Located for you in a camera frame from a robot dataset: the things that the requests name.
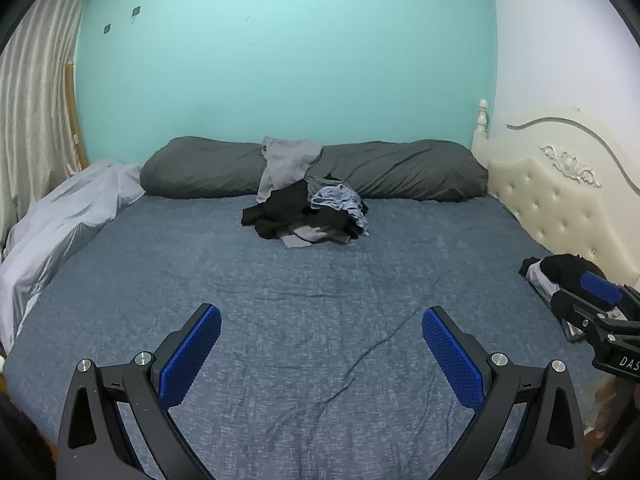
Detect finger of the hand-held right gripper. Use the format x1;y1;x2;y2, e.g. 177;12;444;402
551;287;613;333
581;270;640;311

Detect blue plaid shorts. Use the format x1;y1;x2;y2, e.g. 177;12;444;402
308;185;370;237

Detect pale grey quilt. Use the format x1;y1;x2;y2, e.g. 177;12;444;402
0;160;146;356

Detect wooden window frame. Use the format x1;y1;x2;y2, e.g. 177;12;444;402
64;62;90;171

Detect beige striped curtain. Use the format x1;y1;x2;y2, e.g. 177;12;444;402
0;0;101;241

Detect cream tufted headboard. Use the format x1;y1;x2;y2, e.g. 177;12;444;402
472;99;640;286

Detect bed with blue sheet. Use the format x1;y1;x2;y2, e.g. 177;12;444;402
0;192;601;480

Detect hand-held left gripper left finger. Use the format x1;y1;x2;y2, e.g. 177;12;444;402
56;303;222;480

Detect dark grey crumpled garment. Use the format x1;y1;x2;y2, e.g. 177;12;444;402
304;175;347;195

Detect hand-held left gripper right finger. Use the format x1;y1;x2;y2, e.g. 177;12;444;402
421;306;586;480

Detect long dark grey pillow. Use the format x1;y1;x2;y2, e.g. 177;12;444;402
140;136;488;202

